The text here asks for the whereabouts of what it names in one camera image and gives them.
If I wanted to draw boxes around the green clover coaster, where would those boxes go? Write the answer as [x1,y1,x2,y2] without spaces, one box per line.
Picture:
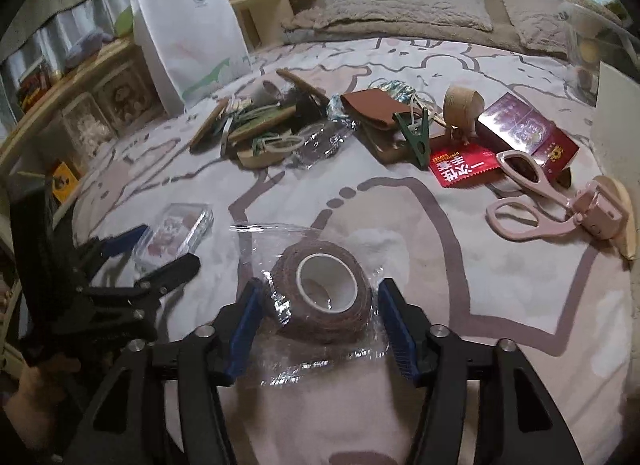
[227,105,296,143]

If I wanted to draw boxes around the crumpled clear plastic bag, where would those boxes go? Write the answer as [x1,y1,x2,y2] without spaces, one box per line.
[292,120,356,166]

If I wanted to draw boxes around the yellow and black box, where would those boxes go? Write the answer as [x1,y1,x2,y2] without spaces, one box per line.
[50,160,81,201]

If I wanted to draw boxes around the pink scissors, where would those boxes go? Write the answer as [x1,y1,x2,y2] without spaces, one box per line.
[485,150,628,253]

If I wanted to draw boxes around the beige pillows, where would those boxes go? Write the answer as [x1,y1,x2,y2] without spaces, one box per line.
[282,0,571,61]

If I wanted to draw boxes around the brown tape roll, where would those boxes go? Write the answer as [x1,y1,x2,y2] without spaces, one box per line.
[232,222,396,386]

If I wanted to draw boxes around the brown doll display case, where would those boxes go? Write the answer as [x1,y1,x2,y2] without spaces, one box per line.
[95,62,161,126]

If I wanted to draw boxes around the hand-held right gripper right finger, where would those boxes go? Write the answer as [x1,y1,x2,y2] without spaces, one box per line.
[377,277,586,465]

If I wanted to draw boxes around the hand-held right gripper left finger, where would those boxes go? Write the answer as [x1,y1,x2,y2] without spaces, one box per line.
[62,277,267,465]

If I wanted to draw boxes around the dark red box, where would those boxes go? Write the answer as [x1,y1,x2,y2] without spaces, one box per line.
[475,92,581,181]

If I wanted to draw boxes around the green clothespin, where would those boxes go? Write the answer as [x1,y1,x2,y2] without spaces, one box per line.
[392,108,432,168]

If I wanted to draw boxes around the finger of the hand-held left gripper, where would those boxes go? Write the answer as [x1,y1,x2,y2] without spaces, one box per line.
[74,224,152,267]
[79,252,202,310]

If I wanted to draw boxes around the clear plastic storage bin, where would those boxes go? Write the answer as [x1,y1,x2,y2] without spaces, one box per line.
[560,0,631,106]

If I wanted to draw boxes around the beige tape roll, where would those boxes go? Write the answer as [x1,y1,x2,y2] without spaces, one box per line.
[442,85,483,133]

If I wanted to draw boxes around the white doll display case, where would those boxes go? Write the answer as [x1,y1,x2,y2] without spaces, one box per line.
[62,92,118,156]

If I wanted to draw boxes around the white tote bag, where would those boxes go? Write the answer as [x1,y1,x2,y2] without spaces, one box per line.
[131,0,251,113]

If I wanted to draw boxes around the long beige pillow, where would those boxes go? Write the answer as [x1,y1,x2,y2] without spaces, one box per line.
[292,0,493,41]

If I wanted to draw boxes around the purple plush toy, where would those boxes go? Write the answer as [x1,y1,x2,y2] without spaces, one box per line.
[65,32,113,68]

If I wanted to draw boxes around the wooden bedside shelf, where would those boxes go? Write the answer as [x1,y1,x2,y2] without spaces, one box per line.
[0,0,323,226]

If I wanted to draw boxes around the red packet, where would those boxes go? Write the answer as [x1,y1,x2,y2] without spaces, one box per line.
[429,142,496,189]

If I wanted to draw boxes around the person's left hand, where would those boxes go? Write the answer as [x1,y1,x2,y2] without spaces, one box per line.
[0,352,83,461]

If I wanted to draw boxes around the white shoe box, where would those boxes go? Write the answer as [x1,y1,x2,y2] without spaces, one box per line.
[595,61,640,186]

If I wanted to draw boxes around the brown leather case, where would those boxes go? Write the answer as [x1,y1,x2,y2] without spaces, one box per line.
[340,88,401,131]

